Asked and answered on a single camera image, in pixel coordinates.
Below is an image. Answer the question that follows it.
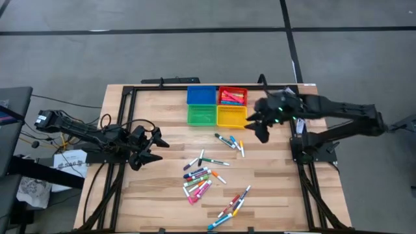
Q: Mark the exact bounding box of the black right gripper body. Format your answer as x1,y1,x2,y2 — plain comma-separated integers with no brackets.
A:
255,92,295,126

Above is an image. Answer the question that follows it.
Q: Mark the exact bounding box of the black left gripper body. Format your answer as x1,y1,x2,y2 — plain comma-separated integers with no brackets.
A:
128,125,153,172

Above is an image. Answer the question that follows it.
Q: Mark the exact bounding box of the blue Expo chisel marker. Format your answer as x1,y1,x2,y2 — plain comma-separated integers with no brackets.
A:
182,166,209,179

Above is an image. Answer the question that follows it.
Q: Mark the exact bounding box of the green Expo chisel marker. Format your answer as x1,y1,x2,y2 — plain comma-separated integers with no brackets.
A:
183,174,211,189

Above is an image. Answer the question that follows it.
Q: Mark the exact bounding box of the red Expo chisel marker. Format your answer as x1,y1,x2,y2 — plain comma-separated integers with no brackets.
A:
185,169,213,183

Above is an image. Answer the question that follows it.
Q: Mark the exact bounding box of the slim green-capped marker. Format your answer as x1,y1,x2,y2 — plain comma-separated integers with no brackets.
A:
200,157,231,167

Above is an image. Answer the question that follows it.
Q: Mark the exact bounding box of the pink Expo chisel marker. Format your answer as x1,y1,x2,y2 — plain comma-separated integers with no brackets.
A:
194,180,213,200

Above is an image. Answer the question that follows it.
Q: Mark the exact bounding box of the violet fine-tip marker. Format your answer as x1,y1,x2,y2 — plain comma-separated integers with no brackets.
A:
231,185,252,211

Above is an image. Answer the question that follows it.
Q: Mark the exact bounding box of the red Expo fine marker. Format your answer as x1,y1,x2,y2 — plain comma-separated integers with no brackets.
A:
216,194,241,219

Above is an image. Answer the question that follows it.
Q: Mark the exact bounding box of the teal Expo chisel marker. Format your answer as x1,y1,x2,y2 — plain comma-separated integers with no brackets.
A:
207,212,234,231

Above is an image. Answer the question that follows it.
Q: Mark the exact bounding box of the yellow plastic basket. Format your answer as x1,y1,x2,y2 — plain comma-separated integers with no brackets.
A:
216,105,249,128

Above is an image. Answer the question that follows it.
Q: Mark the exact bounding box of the blue fine-tip marker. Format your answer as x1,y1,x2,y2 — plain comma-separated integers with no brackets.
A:
229,135,242,151

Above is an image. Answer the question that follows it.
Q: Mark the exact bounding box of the white paper tag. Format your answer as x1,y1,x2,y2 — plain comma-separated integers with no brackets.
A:
294,118,306,135

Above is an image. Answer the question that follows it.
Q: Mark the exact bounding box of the red plastic basket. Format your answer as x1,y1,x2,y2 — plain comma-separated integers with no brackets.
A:
217,86,249,107

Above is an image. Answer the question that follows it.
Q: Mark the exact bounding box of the purple fine-tip marker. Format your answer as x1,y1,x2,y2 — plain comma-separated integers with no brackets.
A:
182,157,200,172

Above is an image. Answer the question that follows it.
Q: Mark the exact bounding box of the green plastic basket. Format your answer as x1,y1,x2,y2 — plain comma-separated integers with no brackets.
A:
187,104,218,127

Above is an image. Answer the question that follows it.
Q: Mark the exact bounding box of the orange fine-tip marker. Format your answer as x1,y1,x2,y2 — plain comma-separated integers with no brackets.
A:
211,170,228,185
188,180,207,194

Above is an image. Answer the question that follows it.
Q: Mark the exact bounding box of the blue plastic basket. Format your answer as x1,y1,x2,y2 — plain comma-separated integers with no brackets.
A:
186,85,218,106

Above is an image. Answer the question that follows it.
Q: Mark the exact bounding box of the black power strip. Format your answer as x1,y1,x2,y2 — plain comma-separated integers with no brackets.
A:
140,77,202,85

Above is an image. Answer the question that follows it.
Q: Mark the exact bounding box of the white paper sheet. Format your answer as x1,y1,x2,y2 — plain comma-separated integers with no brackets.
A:
51,149,89,193

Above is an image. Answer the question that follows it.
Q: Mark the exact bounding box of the white printed bag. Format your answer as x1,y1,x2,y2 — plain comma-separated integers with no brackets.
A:
15,176,53,209

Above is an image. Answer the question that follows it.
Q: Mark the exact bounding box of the grey desk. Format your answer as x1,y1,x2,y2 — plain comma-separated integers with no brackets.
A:
0,86,33,234

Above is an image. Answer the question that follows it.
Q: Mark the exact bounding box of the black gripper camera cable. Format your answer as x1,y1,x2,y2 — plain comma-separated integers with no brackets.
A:
120,118,157,133

